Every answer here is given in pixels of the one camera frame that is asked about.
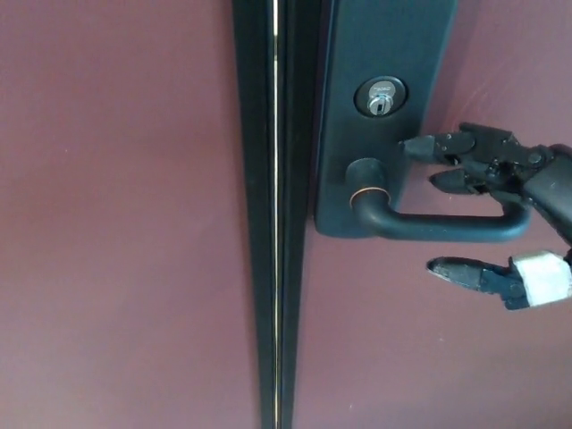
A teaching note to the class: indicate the silver lock cylinder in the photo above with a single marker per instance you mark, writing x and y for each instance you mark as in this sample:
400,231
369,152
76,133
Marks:
380,99

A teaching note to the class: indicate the maroon door leaf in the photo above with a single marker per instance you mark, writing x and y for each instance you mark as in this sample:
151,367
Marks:
424,357
111,201

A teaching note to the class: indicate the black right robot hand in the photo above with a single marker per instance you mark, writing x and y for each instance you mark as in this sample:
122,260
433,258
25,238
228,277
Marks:
552,187

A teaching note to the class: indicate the black door edge strip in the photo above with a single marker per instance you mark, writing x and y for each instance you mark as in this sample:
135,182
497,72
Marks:
259,179

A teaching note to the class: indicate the black lock plate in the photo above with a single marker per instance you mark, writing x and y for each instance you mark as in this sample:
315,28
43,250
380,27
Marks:
384,44

